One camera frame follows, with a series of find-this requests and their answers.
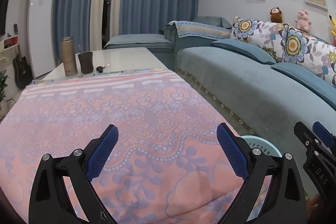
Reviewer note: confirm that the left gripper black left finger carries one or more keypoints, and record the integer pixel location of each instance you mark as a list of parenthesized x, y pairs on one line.
[(49, 199)]

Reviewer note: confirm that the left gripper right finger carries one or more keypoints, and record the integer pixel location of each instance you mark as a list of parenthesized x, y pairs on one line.
[(285, 198)]

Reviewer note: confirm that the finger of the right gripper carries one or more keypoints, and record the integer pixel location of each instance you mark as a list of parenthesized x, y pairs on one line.
[(304, 135), (324, 135)]

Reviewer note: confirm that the right hand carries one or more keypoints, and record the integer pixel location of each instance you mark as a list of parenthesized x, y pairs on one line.
[(313, 203)]

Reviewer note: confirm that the light blue waste basket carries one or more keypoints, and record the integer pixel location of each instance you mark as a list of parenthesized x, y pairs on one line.
[(268, 149)]

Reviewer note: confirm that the teal sofa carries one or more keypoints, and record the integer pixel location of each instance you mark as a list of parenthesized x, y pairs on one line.
[(261, 100)]

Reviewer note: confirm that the teal seat cushion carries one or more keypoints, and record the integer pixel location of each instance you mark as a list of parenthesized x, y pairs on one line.
[(248, 50), (307, 79)]

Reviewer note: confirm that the floral cushion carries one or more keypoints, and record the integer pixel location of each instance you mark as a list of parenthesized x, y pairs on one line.
[(266, 35), (309, 52)]

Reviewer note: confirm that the pink pig plush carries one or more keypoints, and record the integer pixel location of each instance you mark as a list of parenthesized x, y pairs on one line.
[(303, 22)]

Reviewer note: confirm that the yellow plush toy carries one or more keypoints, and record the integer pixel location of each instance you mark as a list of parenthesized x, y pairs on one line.
[(333, 31)]

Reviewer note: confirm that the pink patterned table cloth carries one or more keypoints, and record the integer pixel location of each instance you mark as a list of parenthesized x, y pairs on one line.
[(167, 166)]

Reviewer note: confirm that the black guitar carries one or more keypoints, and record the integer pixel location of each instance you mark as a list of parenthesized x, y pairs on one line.
[(22, 70)]

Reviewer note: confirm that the green potted plant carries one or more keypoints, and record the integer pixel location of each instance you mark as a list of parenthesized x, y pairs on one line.
[(3, 84)]

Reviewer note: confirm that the black car key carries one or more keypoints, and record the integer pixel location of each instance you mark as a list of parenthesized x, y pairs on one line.
[(100, 69)]

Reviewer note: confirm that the tan thermos bottle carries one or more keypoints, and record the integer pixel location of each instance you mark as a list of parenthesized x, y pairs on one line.
[(68, 55)]

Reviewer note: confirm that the dark brown cup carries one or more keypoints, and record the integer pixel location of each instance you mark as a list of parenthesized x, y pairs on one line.
[(86, 61)]

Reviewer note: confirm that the white coffee table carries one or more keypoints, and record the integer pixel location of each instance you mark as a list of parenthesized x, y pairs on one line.
[(125, 59)]

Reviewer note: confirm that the white refrigerator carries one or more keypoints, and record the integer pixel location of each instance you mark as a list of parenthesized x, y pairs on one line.
[(40, 37)]

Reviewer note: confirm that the white wall shelf unit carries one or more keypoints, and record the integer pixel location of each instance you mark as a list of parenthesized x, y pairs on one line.
[(9, 49)]

